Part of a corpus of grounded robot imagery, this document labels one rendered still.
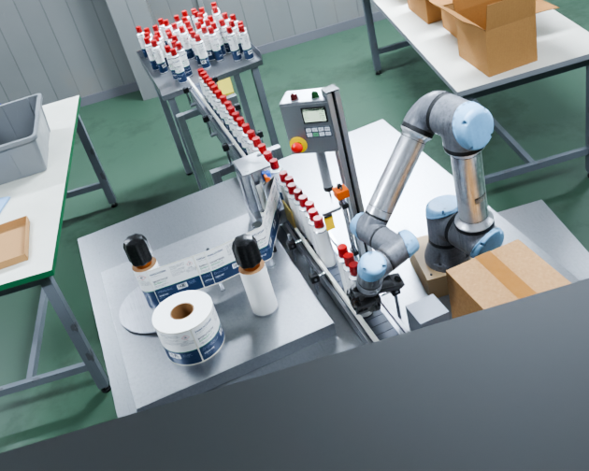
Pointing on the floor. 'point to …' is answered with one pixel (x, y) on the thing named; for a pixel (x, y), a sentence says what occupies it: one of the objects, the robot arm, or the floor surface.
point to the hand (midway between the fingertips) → (370, 306)
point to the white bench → (46, 245)
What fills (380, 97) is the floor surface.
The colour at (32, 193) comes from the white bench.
